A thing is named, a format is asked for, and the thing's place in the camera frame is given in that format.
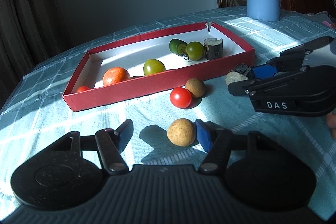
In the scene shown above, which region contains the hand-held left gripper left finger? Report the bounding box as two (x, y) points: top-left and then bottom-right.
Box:
(50, 119), (134, 175)

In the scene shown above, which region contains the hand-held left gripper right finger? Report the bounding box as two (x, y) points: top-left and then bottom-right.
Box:
(195, 119), (273, 175)

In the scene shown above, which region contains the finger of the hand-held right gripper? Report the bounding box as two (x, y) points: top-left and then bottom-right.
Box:
(228, 66), (312, 97)
(253, 36), (334, 79)

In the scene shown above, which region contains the dark sugarcane piece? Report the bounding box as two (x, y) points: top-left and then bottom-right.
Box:
(204, 38), (223, 61)
(225, 63), (255, 86)

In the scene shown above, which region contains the large brown potato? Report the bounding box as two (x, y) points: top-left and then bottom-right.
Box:
(167, 118), (196, 147)

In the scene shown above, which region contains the red cardboard box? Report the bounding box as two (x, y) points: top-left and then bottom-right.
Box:
(62, 22), (255, 112)

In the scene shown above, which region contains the orange tangerine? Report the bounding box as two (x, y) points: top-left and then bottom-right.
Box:
(102, 67), (131, 86)

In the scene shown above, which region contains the green tomato with stem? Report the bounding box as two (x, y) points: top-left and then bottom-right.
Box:
(184, 41), (205, 61)

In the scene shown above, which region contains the green cucumber piece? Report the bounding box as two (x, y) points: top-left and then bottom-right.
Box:
(169, 38), (187, 56)

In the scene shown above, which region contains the person's right hand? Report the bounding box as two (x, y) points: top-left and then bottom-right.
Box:
(327, 112), (336, 138)

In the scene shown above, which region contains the teal checked tablecloth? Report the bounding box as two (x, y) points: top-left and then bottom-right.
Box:
(0, 7), (336, 224)

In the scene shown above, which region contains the patterned grey curtain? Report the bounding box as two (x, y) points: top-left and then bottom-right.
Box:
(0, 0), (66, 67)

